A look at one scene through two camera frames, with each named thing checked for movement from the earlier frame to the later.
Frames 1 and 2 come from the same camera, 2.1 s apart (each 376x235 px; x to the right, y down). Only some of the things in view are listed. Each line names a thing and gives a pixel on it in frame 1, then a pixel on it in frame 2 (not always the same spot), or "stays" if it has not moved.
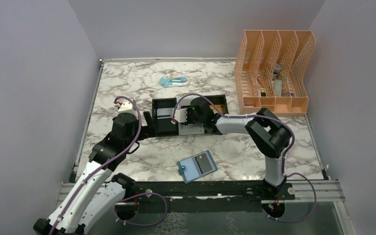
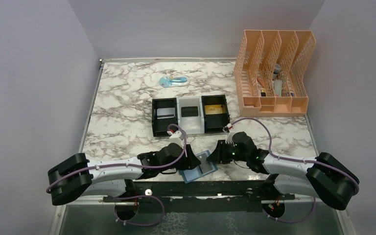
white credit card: x=162 y=111 stays
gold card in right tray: x=219 y=107 stays
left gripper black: x=147 y=131 -> x=192 y=161
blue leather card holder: x=193 y=167 stays
